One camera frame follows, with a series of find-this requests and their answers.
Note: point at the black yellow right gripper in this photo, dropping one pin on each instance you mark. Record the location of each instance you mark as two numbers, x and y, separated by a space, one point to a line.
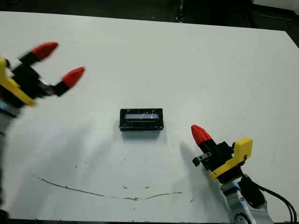
222 161

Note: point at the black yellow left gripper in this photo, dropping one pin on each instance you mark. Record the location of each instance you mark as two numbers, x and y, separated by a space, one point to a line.
21 86

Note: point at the black glossy box lid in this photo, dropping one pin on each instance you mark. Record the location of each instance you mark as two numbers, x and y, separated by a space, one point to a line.
140 120

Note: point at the white background case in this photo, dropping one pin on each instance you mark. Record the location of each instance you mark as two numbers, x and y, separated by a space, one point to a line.
275 2

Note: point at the black metal stand post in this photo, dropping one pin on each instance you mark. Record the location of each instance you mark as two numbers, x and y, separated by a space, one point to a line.
180 11

